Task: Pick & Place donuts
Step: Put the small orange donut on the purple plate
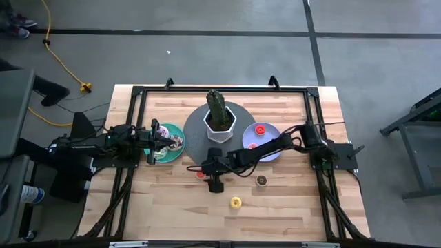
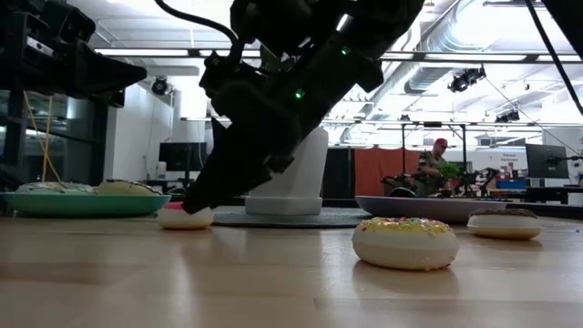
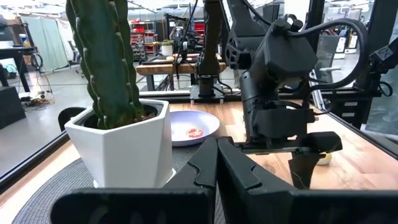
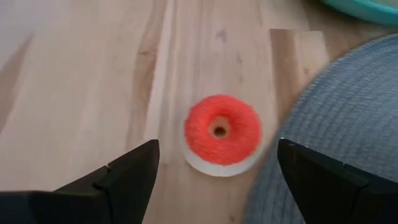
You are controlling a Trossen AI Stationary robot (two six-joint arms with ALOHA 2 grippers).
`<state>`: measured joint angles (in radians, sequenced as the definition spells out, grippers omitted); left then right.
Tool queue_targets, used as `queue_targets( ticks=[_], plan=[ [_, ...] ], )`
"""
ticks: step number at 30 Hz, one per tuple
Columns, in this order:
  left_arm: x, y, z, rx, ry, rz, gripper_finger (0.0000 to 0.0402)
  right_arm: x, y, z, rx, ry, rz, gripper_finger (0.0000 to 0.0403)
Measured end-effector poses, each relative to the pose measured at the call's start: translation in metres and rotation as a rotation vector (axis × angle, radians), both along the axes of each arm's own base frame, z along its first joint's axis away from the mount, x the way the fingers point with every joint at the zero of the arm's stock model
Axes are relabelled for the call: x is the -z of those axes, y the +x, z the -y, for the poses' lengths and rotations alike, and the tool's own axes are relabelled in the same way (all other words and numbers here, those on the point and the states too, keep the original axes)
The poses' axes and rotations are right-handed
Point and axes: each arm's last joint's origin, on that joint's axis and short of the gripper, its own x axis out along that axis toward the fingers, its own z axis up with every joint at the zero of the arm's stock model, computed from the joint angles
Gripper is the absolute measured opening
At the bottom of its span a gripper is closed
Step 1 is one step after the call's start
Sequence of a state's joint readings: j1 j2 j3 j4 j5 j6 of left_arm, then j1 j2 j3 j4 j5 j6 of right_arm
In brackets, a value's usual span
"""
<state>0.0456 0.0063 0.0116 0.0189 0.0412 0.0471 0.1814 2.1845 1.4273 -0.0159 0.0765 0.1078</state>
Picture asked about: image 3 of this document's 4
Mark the round grey woven mat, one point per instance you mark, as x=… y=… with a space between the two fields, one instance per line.
x=71 y=177

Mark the pale green curtain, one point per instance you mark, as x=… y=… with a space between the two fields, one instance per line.
x=46 y=43

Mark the white faceted plant pot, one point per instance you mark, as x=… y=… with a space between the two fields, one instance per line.
x=124 y=155

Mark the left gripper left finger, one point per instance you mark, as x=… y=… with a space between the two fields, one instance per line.
x=140 y=207

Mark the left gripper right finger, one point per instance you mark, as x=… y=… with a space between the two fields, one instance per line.
x=295 y=208

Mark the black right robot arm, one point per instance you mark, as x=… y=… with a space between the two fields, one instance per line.
x=214 y=46

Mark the red storage shelf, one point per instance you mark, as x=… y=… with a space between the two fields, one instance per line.
x=141 y=34

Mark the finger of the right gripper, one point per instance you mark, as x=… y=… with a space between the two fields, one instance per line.
x=303 y=171

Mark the white pot with plant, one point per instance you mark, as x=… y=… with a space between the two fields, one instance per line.
x=167 y=49

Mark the black floor box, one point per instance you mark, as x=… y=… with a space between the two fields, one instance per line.
x=11 y=105

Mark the black side table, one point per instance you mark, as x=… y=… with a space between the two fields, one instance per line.
x=15 y=51

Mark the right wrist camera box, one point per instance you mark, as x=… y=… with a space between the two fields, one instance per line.
x=286 y=53

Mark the lavender plate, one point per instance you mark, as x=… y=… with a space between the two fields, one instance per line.
x=186 y=121

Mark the grey office chair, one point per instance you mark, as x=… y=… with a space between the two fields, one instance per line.
x=328 y=53

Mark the green cactus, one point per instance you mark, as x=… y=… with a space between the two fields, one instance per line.
x=105 y=62

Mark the wooden workbench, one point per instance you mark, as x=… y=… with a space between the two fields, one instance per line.
x=161 y=68

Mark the small red frosted donut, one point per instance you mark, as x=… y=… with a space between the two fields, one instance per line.
x=195 y=133

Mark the small yellow frosted donut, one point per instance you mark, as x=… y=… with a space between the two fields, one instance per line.
x=326 y=159

